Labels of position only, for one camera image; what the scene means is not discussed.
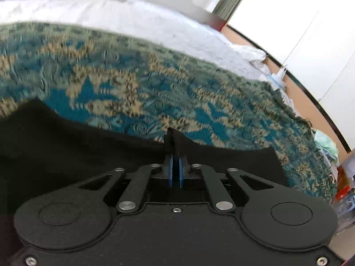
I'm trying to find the white wardrobe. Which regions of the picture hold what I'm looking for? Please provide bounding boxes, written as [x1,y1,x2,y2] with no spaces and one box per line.
[226,0,355,145]

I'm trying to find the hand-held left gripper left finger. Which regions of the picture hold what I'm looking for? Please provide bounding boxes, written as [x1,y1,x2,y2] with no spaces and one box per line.
[79,155,174,214]

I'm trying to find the clear plastic container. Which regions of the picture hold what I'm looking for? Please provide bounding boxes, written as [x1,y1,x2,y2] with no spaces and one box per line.
[331,194,355,236]

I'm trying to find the white crumpled cloth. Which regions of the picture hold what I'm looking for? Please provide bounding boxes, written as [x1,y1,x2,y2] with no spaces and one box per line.
[233,44,269,72]

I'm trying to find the white bed sheet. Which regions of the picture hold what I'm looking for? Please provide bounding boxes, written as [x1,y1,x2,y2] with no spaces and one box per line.
[0,0,271,82]

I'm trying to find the teal patterned blanket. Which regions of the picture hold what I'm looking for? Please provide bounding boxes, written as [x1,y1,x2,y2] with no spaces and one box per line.
[0,22,339,200]

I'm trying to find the black pants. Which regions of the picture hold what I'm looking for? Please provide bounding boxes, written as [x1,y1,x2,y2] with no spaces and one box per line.
[0,98,289,222]

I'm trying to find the light green cloth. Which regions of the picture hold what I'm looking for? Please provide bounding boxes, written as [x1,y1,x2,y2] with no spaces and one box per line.
[313,129,340,167]

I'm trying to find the wooden bed headboard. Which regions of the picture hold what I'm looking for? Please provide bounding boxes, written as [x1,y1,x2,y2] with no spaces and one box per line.
[220,25,355,156]

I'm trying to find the white charger with cable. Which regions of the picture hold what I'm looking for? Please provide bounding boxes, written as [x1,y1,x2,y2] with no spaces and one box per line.
[277,64,289,80]

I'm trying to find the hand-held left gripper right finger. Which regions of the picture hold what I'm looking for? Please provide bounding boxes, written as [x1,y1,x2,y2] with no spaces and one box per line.
[179,155,274,214]

